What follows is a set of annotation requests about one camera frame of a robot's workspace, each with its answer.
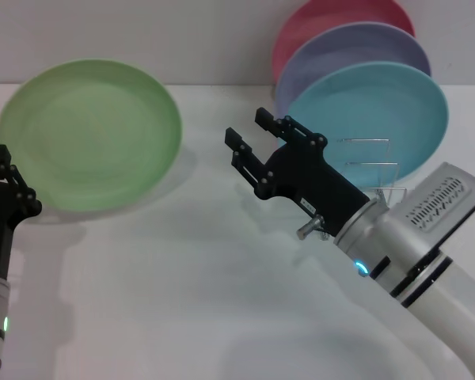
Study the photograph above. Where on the purple round plate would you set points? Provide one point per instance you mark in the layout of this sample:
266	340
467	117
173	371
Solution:
340	51

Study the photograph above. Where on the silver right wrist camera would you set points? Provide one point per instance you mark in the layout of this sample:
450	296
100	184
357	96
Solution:
439	198

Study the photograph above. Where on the light blue round plate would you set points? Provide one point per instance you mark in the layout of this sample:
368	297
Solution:
372	107

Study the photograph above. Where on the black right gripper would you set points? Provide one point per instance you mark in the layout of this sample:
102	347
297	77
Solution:
301	174

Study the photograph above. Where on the red round plate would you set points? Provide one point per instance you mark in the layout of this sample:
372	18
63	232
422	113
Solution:
320	20

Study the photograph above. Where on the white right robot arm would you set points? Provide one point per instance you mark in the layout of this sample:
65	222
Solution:
439	308

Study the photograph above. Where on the green round plate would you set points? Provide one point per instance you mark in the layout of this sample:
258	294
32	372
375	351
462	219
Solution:
91	134

